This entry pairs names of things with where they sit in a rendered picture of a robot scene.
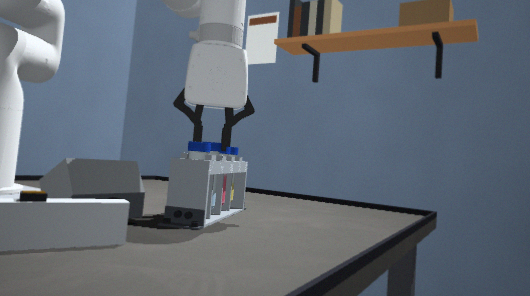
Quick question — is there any white control panel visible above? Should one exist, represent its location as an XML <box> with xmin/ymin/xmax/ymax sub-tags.
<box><xmin>39</xmin><ymin>158</ymin><xmax>145</xmax><ymax>219</ymax></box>

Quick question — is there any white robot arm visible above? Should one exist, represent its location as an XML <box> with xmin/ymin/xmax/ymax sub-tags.
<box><xmin>0</xmin><ymin>0</ymin><xmax>246</xmax><ymax>195</ymax></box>

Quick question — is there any black table edge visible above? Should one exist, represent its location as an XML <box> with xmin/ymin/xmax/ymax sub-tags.
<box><xmin>14</xmin><ymin>175</ymin><xmax>437</xmax><ymax>296</ymax></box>

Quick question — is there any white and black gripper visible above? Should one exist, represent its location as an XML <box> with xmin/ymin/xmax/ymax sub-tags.
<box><xmin>173</xmin><ymin>40</ymin><xmax>255</xmax><ymax>151</ymax></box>

